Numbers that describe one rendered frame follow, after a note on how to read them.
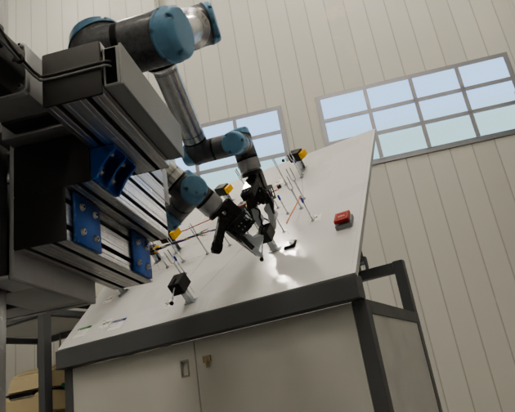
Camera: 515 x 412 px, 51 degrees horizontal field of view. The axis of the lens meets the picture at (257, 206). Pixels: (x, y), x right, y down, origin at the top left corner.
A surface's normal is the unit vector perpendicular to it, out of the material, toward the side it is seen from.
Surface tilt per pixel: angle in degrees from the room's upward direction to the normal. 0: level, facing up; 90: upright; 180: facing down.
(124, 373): 90
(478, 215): 90
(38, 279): 90
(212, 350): 90
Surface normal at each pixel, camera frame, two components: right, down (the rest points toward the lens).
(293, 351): -0.49, -0.23
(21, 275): 0.97, -0.21
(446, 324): -0.19, -0.31
